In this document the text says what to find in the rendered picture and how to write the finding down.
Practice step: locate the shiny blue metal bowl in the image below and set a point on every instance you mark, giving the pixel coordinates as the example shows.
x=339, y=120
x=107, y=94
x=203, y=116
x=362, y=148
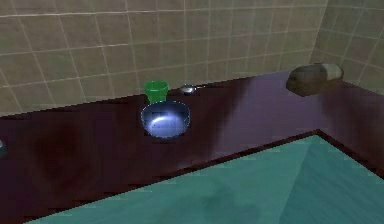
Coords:
x=165, y=120

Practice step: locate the green cup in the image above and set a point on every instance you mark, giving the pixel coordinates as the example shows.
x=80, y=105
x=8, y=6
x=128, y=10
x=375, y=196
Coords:
x=156, y=90

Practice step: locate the silver metal spoon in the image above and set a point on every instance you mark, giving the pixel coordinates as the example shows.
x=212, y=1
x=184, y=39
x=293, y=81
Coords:
x=188, y=89

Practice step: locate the dark purple worktop counter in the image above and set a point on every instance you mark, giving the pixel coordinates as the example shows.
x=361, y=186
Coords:
x=83, y=143

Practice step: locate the brown bread loaf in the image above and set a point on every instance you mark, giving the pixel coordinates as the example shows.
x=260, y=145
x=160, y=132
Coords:
x=313, y=78

